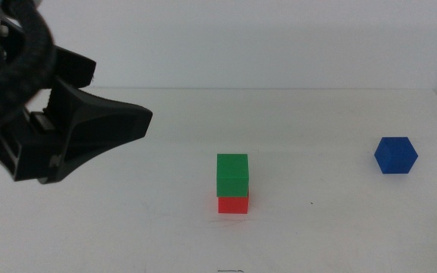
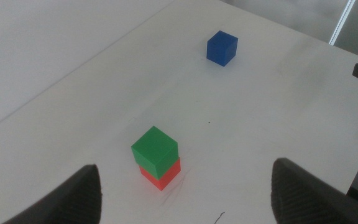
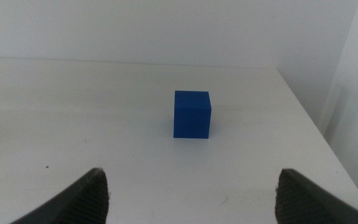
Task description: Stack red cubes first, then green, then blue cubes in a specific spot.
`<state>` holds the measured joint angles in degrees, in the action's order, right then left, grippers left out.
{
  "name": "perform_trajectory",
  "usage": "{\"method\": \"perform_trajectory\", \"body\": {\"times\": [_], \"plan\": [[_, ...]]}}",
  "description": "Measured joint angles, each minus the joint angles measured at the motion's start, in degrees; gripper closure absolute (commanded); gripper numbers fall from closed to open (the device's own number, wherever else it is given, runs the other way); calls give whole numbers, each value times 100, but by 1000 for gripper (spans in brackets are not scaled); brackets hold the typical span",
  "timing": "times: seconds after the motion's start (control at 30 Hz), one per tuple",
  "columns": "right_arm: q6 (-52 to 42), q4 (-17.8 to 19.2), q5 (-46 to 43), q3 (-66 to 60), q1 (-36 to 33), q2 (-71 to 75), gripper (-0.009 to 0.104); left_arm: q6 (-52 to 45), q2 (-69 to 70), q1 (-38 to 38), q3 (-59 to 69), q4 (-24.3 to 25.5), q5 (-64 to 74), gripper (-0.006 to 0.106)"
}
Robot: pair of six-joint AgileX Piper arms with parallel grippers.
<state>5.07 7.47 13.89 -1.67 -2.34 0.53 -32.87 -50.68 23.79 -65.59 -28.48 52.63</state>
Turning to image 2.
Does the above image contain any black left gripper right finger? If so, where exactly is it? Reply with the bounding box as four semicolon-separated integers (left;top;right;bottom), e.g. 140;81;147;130
270;157;358;224

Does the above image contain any green cube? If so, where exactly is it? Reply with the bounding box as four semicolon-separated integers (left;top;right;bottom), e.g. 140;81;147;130
131;125;180;180

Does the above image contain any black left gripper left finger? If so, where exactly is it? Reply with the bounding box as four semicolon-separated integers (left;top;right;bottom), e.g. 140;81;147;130
1;164;103;224

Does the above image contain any red cube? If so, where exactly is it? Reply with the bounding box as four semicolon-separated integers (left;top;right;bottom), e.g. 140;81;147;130
139;157;181;192

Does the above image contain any blue cube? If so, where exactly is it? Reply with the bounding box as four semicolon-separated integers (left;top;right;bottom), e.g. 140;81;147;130
206;30;239;67

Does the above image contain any white perforated strip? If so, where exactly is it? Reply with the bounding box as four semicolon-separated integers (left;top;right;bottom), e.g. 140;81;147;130
328;0;357;46

